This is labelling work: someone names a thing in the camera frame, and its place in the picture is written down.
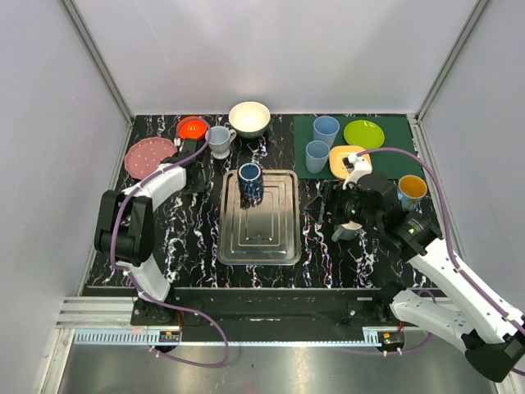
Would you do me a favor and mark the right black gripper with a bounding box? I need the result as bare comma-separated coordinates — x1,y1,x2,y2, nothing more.
303,179,381,231

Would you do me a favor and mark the grey blue mug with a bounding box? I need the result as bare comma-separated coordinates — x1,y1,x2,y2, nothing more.
331,222,363,242

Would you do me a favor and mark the dark blue mug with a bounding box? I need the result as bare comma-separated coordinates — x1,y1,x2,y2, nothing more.
237,163,264,208

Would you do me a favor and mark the blue butterfly mug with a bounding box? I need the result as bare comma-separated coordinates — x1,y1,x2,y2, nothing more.
397,175,427,211

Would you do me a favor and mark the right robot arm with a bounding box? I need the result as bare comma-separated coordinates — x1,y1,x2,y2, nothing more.
316,173,524,383

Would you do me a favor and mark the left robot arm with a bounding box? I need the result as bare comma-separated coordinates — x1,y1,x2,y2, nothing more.
94,140,208,325

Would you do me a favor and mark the yellow square plate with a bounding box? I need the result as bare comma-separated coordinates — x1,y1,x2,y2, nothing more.
329,145,372,181

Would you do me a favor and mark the light blue footed cup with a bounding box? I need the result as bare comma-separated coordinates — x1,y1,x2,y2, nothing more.
208,126,237,160

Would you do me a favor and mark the orange red bowl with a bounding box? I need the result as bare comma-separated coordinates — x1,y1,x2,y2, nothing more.
176,117,208,140

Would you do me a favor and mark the blue plastic tumbler front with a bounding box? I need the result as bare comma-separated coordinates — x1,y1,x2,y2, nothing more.
305,140,330,174

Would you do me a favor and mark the blue plastic tumbler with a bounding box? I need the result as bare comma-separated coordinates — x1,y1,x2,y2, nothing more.
305,140,330,174
313,116,340,147

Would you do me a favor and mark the pink dotted plate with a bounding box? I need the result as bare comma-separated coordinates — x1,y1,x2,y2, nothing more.
124,137,177,181

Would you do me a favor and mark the silver metal tray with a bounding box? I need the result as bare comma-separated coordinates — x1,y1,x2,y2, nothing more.
217,169,301,266

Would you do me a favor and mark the large white bowl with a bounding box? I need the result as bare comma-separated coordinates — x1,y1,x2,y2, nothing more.
228,101,271,139

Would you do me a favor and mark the blue plastic tumbler rear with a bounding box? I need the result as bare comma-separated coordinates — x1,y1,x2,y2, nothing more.
313,116,340,147

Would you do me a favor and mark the lime green plate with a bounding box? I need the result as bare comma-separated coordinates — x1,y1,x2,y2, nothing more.
344,120,386,149

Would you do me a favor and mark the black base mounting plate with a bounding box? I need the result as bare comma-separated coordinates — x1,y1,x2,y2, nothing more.
130,288,399,342

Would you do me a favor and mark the left aluminium frame post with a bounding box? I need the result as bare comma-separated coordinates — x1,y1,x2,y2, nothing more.
57,0,135,124

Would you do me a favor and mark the aluminium frame post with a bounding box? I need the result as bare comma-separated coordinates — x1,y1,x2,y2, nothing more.
413,0,493,124
57,0,135,124

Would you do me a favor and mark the right aluminium frame post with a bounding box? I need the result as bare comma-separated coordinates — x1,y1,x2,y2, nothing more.
413,0,493,124

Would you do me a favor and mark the grey slotted cable duct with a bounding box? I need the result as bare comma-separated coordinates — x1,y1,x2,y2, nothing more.
74,329,381,347

